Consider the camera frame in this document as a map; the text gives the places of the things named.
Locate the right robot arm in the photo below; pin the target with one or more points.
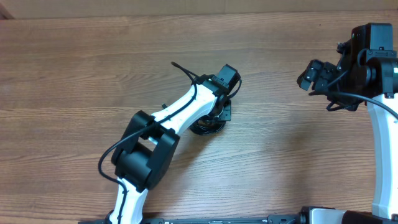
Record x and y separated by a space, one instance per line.
366 73

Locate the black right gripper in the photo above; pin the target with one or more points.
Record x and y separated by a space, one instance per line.
323 74

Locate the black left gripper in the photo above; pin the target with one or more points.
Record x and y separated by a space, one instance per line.
227 113

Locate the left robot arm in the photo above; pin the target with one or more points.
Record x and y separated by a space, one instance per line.
140 159

